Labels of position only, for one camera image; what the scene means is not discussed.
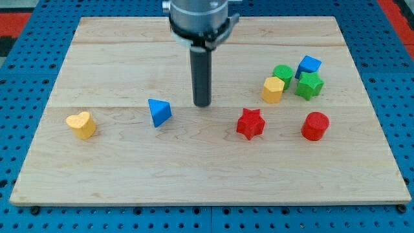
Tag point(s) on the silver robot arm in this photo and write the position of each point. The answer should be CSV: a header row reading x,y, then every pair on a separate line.
x,y
200,25

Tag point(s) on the red star block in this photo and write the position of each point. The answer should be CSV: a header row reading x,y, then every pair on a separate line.
x,y
250,123

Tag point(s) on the yellow hexagon block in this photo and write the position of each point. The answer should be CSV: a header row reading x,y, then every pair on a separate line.
x,y
272,90

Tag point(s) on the green star block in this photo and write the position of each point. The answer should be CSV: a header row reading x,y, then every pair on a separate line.
x,y
309,85

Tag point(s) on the blue triangle block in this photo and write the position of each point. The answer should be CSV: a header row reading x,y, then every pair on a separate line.
x,y
160,111

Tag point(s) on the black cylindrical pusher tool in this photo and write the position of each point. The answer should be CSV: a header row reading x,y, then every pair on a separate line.
x,y
201,77

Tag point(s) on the light wooden board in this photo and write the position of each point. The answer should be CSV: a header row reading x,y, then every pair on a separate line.
x,y
114,65

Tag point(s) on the green cylinder block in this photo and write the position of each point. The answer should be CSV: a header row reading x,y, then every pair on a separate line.
x,y
285,73

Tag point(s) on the red cylinder block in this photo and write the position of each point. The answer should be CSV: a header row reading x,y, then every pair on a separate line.
x,y
315,126

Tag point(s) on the blue cube block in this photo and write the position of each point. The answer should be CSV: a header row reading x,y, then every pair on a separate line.
x,y
308,64

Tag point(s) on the yellow heart block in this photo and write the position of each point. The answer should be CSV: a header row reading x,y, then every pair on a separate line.
x,y
82,124

